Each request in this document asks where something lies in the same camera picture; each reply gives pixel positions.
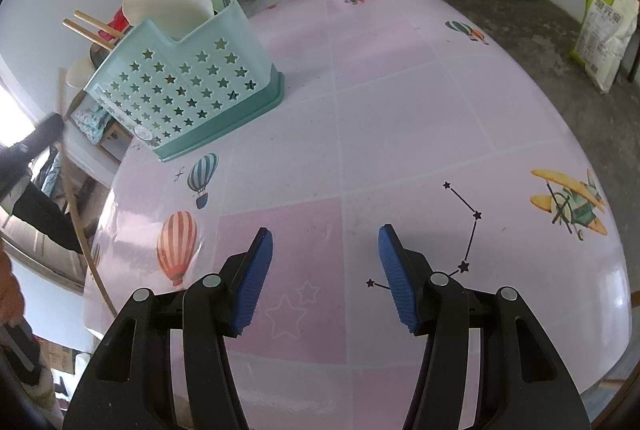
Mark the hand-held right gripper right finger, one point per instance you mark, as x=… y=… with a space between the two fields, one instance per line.
x=400 y=280

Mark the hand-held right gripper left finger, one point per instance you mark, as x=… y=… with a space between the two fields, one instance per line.
x=252 y=285

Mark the wooden chopstick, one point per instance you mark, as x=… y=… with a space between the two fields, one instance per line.
x=95 y=21
x=85 y=32
x=75 y=210

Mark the green star-cutout utensil holder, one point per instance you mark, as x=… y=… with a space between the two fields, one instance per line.
x=200 y=90

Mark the white rice paddle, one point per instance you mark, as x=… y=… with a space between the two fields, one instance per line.
x=165 y=5

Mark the blue patterned cloth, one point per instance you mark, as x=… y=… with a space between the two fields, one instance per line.
x=90 y=125

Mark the dark bulky object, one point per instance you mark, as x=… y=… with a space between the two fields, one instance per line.
x=45 y=220

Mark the pink balloon-print tablecloth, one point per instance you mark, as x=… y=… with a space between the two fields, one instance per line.
x=400 y=110

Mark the small cardboard box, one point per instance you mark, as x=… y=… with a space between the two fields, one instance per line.
x=60 y=355

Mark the white and green rice bag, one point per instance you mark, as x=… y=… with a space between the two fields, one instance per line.
x=605 y=35

